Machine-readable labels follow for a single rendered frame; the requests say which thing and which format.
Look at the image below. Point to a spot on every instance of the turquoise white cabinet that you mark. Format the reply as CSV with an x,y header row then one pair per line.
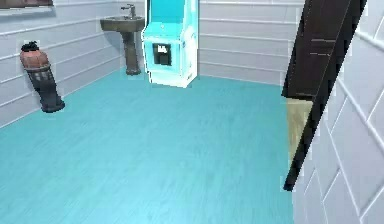
x,y
171,40

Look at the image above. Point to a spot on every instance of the dark framed window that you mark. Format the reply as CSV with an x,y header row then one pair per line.
x,y
23,2

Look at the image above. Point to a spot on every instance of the dark pedestal sink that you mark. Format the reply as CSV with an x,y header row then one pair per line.
x,y
129,36

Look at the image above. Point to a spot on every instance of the grey sink faucet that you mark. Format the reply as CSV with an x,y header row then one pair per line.
x,y
131,10

